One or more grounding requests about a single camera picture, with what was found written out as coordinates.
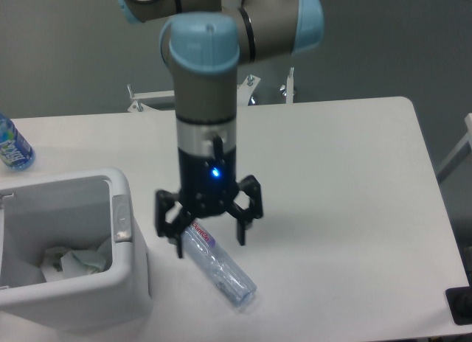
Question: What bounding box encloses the black clamp at table edge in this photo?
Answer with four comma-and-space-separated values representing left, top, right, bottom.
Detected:
445, 286, 471, 326

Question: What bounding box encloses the clear plastic water bottle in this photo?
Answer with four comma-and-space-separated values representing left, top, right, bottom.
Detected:
181, 220, 257, 313

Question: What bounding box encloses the white plastic trash can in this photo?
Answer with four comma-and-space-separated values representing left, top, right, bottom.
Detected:
1, 167, 153, 330

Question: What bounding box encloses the blue labelled drink bottle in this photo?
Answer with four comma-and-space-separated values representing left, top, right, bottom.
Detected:
1, 114, 35, 171

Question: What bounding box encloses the white frame at right edge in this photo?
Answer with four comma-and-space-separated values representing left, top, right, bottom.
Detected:
436, 113, 471, 184

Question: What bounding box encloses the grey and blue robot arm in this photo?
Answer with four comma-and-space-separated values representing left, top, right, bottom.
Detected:
117, 0, 325, 251

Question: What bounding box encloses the white metal base frame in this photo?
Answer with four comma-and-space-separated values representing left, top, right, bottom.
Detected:
127, 66, 296, 113

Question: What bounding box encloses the crumpled trash inside can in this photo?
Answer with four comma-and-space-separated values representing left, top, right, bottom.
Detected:
40, 246, 70, 282

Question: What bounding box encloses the white paper wrapper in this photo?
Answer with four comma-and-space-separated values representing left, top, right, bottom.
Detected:
60, 239, 112, 279

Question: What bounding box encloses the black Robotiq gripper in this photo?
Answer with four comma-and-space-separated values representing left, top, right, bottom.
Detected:
154, 146, 265, 259

